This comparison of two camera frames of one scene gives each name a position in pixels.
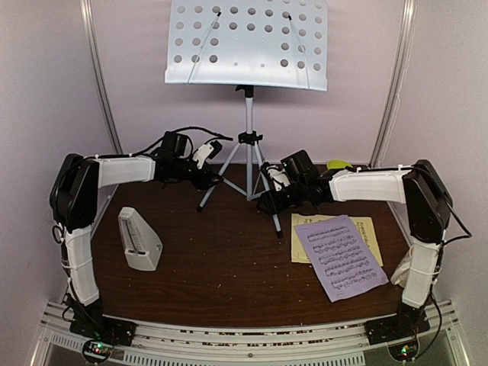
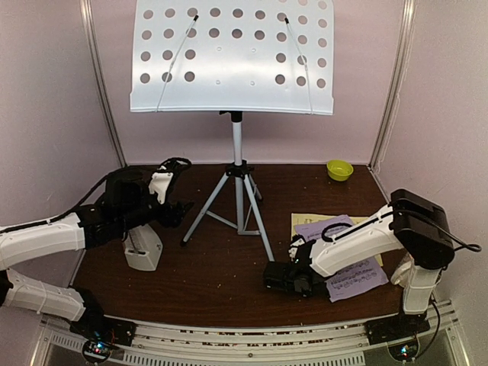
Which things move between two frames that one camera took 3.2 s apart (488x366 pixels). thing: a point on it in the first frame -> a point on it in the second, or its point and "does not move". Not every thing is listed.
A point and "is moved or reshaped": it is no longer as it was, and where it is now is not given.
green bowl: [338, 164] does not move
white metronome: [142, 248] does not move
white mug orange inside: [399, 276] does not move
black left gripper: [202, 181] -> [174, 213]
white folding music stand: [247, 43] is moved or reshaped
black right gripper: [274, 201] -> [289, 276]
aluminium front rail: [252, 345] does not move
